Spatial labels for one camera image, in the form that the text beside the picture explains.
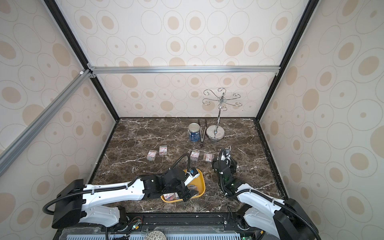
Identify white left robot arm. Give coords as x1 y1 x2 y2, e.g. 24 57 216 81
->
43 167 201 231

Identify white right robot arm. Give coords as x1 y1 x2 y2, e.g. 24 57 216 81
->
213 149 321 240

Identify yellow plastic storage tray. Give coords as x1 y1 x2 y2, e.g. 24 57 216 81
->
161 169 206 203

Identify chrome hook stand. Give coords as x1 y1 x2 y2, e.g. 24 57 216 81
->
202 88 243 142

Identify metal tongs black tips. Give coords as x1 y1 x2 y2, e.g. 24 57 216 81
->
198 119 208 148

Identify blue labelled tin can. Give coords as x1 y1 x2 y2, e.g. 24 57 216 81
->
188 123 201 143

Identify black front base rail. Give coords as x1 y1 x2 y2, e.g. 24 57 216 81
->
54 212 276 240

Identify aluminium horizontal frame bar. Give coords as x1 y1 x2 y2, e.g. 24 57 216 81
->
91 65 280 74

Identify aluminium diagonal frame bar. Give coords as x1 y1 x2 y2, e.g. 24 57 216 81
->
1 70 91 175

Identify black corner frame post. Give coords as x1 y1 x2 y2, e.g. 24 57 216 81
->
256 0 319 122

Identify black left corner post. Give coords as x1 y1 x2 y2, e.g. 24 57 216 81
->
43 0 120 122

